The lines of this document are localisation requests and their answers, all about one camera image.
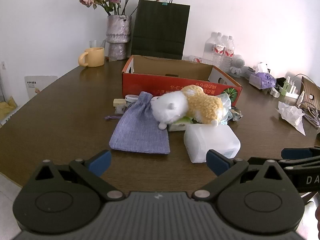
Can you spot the green tissue packet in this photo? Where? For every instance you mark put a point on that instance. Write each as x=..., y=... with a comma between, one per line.
x=178, y=125

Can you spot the small white robot toy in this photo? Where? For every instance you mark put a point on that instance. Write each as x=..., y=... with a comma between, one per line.
x=238, y=63

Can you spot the brown cardboard piece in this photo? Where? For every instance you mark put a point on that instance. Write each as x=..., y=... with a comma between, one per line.
x=311, y=88

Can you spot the translucent plastic box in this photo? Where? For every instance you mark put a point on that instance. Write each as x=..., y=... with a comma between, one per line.
x=212, y=137

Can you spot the clear plastic bag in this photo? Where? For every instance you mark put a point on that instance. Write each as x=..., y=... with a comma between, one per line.
x=226, y=102

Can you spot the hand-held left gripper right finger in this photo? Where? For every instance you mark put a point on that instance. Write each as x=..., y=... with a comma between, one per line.
x=217, y=161

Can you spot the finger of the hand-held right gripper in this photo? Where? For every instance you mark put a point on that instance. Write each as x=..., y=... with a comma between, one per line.
x=292, y=165
x=296, y=153

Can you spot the small white tube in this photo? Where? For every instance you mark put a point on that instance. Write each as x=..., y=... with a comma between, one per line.
x=274, y=92

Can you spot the red cardboard box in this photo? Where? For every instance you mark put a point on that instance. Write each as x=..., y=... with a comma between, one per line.
x=155, y=83

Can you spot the clear glass cup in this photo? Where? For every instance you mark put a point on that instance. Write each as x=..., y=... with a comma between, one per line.
x=96, y=43

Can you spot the white round container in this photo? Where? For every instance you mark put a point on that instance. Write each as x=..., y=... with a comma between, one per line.
x=131, y=98

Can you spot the dark green paper bag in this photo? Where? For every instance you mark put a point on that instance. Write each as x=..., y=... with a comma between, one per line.
x=160, y=27

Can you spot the yellow plastic bag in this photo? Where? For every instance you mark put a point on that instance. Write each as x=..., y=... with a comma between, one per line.
x=7, y=107

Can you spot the white printed board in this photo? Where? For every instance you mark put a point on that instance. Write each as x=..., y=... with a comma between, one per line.
x=41, y=85

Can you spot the purple tissue box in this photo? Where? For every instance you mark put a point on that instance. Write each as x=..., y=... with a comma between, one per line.
x=263, y=80

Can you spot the yellow mug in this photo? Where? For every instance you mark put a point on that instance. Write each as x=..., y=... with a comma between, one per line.
x=95, y=57

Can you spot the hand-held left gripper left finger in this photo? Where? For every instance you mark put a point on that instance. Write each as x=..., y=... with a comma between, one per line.
x=100, y=160

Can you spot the silver textured vase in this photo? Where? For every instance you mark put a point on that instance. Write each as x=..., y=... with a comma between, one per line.
x=118, y=30

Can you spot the white and yellow plush toy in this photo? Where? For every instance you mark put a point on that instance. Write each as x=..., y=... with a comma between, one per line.
x=172, y=107

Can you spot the white wall switch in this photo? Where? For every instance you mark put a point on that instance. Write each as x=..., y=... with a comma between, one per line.
x=3, y=65

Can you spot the clear plastic wrapper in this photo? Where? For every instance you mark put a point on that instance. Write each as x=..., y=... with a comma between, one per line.
x=112, y=59

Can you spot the small white spray bottle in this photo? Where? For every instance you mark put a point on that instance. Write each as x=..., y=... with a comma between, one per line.
x=301, y=98

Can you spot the small black object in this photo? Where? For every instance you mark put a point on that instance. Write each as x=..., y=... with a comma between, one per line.
x=281, y=81

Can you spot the crumpled white tissue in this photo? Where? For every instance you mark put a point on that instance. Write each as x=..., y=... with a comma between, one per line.
x=291, y=113

